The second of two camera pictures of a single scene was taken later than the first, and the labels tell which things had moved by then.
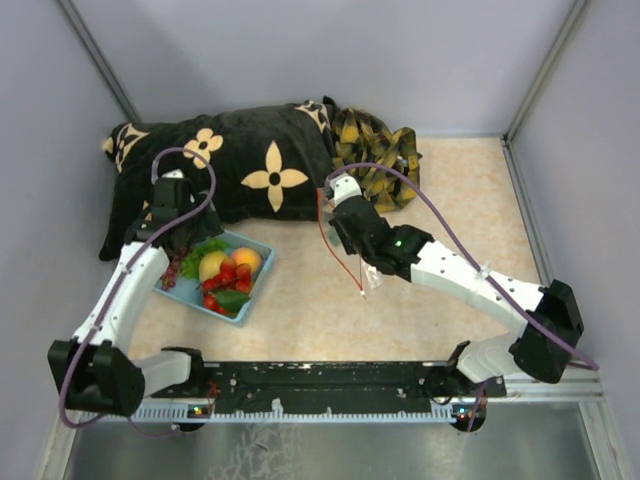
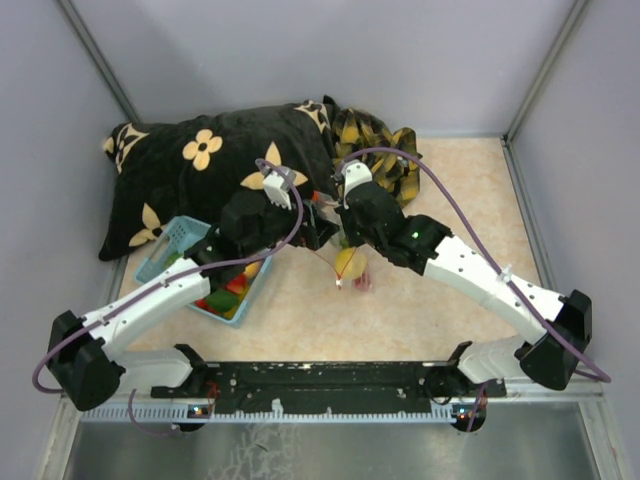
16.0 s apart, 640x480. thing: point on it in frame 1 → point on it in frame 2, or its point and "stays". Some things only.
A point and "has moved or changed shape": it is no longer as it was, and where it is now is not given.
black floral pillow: x=260 y=164 stays
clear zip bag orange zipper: x=360 y=271 has moved or changed shape
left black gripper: x=209 y=225 → x=316 y=233
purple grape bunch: x=168 y=278 has moved or changed shape
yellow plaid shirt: x=387 y=163 stays
